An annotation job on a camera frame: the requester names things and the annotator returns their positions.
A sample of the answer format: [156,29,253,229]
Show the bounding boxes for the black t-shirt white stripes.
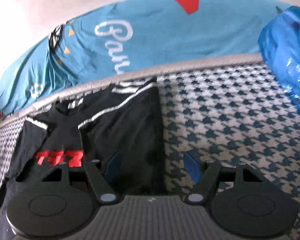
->
[0,78,170,240]

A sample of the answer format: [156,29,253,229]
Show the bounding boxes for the houndstooth blue white blanket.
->
[0,55,300,239]

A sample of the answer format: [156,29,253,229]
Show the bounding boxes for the blue cartoon print bedsheet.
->
[0,0,289,120]

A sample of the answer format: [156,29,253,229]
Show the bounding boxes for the blue plastic bag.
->
[258,6,300,113]

